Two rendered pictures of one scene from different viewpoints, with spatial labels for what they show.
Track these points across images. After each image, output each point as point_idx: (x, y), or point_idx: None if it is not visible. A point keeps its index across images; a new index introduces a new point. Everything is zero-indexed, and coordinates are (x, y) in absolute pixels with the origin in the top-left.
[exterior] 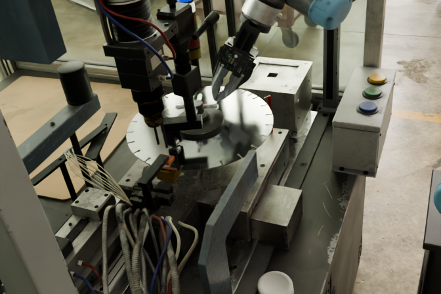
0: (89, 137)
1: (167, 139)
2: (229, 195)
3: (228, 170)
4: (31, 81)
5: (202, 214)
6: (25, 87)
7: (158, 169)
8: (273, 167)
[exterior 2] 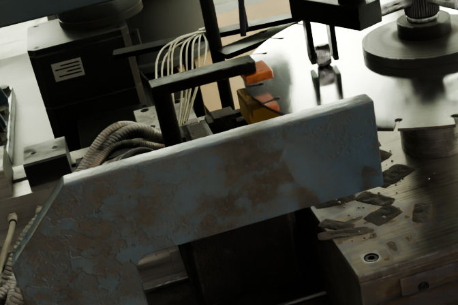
0: (260, 22)
1: (305, 41)
2: (176, 152)
3: (441, 184)
4: None
5: (318, 245)
6: None
7: (206, 76)
8: None
